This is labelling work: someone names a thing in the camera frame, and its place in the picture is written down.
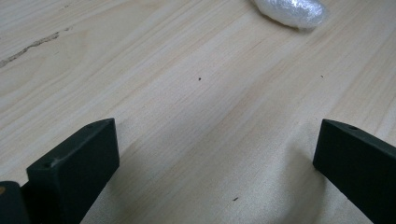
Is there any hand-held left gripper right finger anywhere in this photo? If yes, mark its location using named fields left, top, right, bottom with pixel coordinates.
left=312, top=119, right=396, bottom=224

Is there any clear plastic item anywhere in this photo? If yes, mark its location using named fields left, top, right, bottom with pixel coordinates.
left=251, top=0, right=328, bottom=30

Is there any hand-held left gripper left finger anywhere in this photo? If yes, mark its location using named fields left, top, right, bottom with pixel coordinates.
left=26, top=118, right=120, bottom=224

